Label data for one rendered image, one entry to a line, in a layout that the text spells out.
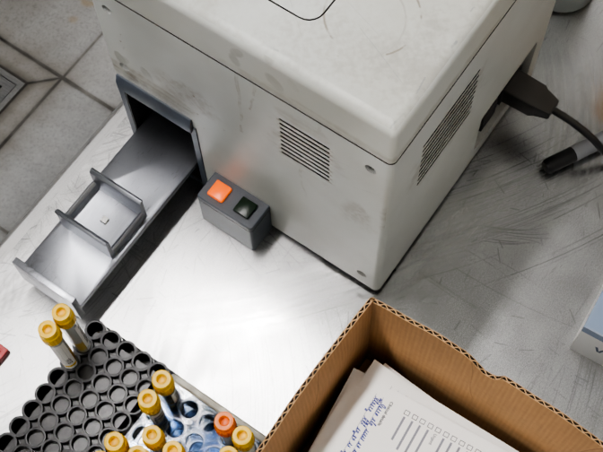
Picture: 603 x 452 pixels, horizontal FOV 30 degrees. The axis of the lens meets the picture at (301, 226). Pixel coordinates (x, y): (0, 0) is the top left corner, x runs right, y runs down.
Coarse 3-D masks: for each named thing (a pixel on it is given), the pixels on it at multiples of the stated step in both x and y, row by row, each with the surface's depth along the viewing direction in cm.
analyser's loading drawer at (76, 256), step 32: (160, 128) 103; (128, 160) 102; (160, 160) 102; (192, 160) 101; (96, 192) 100; (128, 192) 97; (160, 192) 100; (64, 224) 98; (96, 224) 99; (128, 224) 99; (32, 256) 98; (64, 256) 98; (96, 256) 98; (64, 288) 97; (96, 288) 97
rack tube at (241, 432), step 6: (240, 426) 84; (246, 426) 84; (234, 432) 84; (240, 432) 84; (246, 432) 84; (252, 432) 85; (234, 438) 84; (240, 438) 84; (246, 438) 84; (252, 438) 84; (234, 444) 84; (240, 444) 83; (246, 444) 83; (252, 444) 85; (240, 450) 85; (246, 450) 85; (252, 450) 87
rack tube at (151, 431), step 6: (150, 426) 84; (156, 426) 84; (144, 432) 84; (150, 432) 84; (156, 432) 84; (162, 432) 85; (144, 438) 84; (150, 438) 84; (156, 438) 84; (162, 438) 84; (144, 444) 85; (150, 444) 84; (156, 444) 84; (162, 444) 85; (156, 450) 86
